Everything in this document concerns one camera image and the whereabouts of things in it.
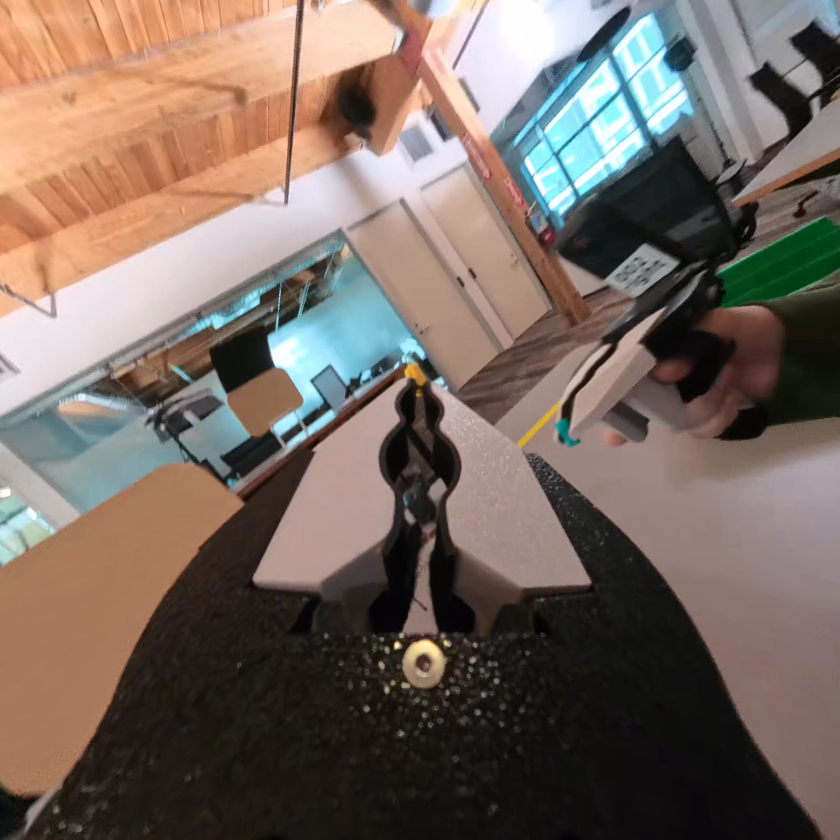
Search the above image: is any white double door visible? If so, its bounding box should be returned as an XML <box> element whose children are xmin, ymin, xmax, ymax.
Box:
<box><xmin>346</xmin><ymin>164</ymin><xmax>553</xmax><ymax>389</ymax></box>

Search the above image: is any white office table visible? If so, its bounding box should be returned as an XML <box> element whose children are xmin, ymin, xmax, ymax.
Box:
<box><xmin>731</xmin><ymin>118</ymin><xmax>840</xmax><ymax>206</ymax></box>

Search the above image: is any large grid window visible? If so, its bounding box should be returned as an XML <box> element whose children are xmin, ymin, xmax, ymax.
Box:
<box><xmin>511</xmin><ymin>12</ymin><xmax>698</xmax><ymax>219</ymax></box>

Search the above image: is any person's right hand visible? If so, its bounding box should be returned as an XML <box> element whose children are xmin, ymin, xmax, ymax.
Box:
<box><xmin>602</xmin><ymin>305</ymin><xmax>788</xmax><ymax>448</ymax></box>

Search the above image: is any black hanging rod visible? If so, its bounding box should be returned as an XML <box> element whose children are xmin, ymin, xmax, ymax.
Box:
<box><xmin>283</xmin><ymin>0</ymin><xmax>307</xmax><ymax>206</ymax></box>

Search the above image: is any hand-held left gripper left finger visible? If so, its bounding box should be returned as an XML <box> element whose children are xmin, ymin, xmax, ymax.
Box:
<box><xmin>252</xmin><ymin>382</ymin><xmax>420</xmax><ymax>635</ymax></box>

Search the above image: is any black office chair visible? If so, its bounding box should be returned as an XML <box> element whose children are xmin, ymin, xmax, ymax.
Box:
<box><xmin>748</xmin><ymin>64</ymin><xmax>815</xmax><ymax>135</ymax></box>
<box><xmin>789</xmin><ymin>18</ymin><xmax>840</xmax><ymax>89</ymax></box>

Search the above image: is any tan chair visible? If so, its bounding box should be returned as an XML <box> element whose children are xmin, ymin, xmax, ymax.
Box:
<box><xmin>226</xmin><ymin>367</ymin><xmax>307</xmax><ymax>439</ymax></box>

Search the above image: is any green ribbed panel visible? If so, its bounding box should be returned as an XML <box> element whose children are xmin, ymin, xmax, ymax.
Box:
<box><xmin>714</xmin><ymin>217</ymin><xmax>840</xmax><ymax>311</ymax></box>

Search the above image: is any person's right forearm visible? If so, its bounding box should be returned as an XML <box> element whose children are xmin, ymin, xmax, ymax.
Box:
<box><xmin>755</xmin><ymin>274</ymin><xmax>840</xmax><ymax>429</ymax></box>

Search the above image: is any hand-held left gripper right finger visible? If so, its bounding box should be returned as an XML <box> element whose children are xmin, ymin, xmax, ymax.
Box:
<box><xmin>425</xmin><ymin>382</ymin><xmax>592</xmax><ymax>635</ymax></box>

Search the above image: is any black monitor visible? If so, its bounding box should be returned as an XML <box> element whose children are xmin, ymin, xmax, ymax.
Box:
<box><xmin>209</xmin><ymin>327</ymin><xmax>274</xmax><ymax>392</ymax></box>

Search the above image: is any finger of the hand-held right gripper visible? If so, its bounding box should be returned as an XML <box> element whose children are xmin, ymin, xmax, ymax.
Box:
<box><xmin>556</xmin><ymin>338</ymin><xmax>614</xmax><ymax>431</ymax></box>
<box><xmin>570</xmin><ymin>308</ymin><xmax>673</xmax><ymax>441</ymax></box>

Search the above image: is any wooden support post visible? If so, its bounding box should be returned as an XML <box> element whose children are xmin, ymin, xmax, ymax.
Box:
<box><xmin>410</xmin><ymin>33</ymin><xmax>593</xmax><ymax>327</ymax></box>

